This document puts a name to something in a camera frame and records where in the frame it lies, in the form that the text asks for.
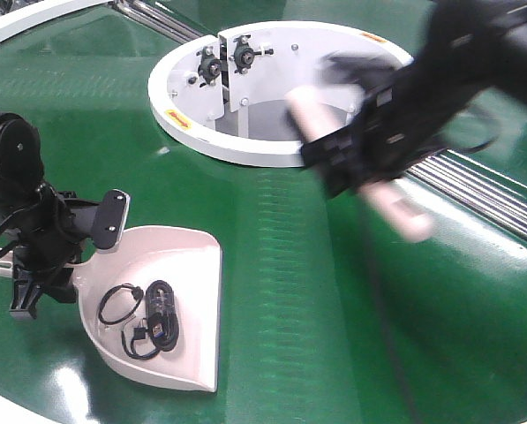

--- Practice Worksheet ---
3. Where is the white inner conveyor ring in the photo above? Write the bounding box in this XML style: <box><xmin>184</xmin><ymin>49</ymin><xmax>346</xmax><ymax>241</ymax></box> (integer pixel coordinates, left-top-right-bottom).
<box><xmin>147</xmin><ymin>20</ymin><xmax>423</xmax><ymax>168</ymax></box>

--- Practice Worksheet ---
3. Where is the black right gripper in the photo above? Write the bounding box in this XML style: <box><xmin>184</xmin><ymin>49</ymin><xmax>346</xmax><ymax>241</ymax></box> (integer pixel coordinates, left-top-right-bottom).
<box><xmin>300</xmin><ymin>51</ymin><xmax>479</xmax><ymax>197</ymax></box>

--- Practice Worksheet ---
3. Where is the right black bearing block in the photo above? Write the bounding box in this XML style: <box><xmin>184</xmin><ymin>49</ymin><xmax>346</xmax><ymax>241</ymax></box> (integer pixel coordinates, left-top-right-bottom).
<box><xmin>231</xmin><ymin>34</ymin><xmax>275</xmax><ymax>74</ymax></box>

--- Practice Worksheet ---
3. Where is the white outer rim front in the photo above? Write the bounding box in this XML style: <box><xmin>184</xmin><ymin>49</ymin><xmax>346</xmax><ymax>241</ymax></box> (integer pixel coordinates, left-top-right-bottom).
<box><xmin>0</xmin><ymin>396</ymin><xmax>54</xmax><ymax>424</ymax></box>

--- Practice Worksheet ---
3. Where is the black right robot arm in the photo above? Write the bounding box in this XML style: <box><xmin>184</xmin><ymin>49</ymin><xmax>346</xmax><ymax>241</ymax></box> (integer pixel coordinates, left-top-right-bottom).
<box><xmin>300</xmin><ymin>1</ymin><xmax>527</xmax><ymax>195</ymax></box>

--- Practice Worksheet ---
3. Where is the pink plastic dustpan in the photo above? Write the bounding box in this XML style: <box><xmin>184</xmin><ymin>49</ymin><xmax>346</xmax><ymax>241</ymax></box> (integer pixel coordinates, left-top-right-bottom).
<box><xmin>0</xmin><ymin>224</ymin><xmax>223</xmax><ymax>393</ymax></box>

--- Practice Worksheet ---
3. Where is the left black bearing block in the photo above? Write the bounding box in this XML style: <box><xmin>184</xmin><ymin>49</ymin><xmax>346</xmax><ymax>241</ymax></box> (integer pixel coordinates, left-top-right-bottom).
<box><xmin>198</xmin><ymin>46</ymin><xmax>222</xmax><ymax>86</ymax></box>

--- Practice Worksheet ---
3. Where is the front orange arrow sticker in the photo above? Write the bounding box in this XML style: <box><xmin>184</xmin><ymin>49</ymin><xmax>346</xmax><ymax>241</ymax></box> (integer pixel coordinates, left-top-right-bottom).
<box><xmin>165</xmin><ymin>109</ymin><xmax>192</xmax><ymax>131</ymax></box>

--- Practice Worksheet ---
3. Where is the beige hand brush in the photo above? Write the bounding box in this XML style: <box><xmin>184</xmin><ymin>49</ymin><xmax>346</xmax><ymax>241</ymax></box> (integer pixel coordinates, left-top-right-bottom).
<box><xmin>285</xmin><ymin>86</ymin><xmax>433</xmax><ymax>243</ymax></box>

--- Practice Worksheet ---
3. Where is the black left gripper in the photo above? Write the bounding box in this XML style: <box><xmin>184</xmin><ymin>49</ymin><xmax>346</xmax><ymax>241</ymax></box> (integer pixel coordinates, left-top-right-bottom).
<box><xmin>0</xmin><ymin>182</ymin><xmax>131</xmax><ymax>321</ymax></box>

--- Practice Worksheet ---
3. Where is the rear steel roller strip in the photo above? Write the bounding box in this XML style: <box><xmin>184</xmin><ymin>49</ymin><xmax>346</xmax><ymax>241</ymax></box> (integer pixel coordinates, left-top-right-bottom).
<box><xmin>109</xmin><ymin>1</ymin><xmax>207</xmax><ymax>43</ymax></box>

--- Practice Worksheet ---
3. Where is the black bearing block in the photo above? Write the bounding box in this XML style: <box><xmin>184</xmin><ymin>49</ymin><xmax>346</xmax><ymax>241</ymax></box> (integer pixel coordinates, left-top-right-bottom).
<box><xmin>198</xmin><ymin>46</ymin><xmax>222</xmax><ymax>86</ymax></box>
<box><xmin>231</xmin><ymin>34</ymin><xmax>275</xmax><ymax>74</ymax></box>

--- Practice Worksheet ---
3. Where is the white outer rim left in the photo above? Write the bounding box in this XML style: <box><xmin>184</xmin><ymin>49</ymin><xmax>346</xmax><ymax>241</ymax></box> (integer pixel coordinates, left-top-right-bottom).
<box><xmin>0</xmin><ymin>0</ymin><xmax>108</xmax><ymax>43</ymax></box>

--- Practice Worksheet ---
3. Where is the orange arrow sticker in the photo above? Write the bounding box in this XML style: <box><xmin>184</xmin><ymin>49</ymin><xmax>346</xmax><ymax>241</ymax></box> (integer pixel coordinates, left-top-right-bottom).
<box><xmin>360</xmin><ymin>31</ymin><xmax>387</xmax><ymax>43</ymax></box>
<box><xmin>165</xmin><ymin>109</ymin><xmax>192</xmax><ymax>131</ymax></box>

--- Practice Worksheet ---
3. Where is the white rim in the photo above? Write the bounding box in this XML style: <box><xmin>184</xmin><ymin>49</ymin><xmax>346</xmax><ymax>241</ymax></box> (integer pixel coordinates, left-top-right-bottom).
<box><xmin>0</xmin><ymin>0</ymin><xmax>108</xmax><ymax>43</ymax></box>
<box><xmin>0</xmin><ymin>396</ymin><xmax>54</xmax><ymax>424</ymax></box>

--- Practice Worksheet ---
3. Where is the rear orange arrow sticker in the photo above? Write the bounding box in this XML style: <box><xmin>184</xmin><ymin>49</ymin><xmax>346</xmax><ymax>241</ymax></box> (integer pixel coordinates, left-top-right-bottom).
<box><xmin>360</xmin><ymin>31</ymin><xmax>387</xmax><ymax>43</ymax></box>

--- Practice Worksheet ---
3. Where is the right steel roller strip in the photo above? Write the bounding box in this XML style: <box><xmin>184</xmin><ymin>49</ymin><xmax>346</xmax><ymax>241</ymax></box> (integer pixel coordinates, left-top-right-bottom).
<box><xmin>408</xmin><ymin>151</ymin><xmax>527</xmax><ymax>241</ymax></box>

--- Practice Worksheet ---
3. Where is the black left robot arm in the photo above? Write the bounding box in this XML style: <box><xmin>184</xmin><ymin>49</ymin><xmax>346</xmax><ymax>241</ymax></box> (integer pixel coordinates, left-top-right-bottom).
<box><xmin>0</xmin><ymin>112</ymin><xmax>130</xmax><ymax>320</ymax></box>

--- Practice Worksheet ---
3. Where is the steel roller strip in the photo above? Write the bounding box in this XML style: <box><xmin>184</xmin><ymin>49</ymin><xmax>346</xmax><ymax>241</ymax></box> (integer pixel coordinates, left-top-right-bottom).
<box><xmin>408</xmin><ymin>151</ymin><xmax>527</xmax><ymax>241</ymax></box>
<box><xmin>109</xmin><ymin>1</ymin><xmax>207</xmax><ymax>43</ymax></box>

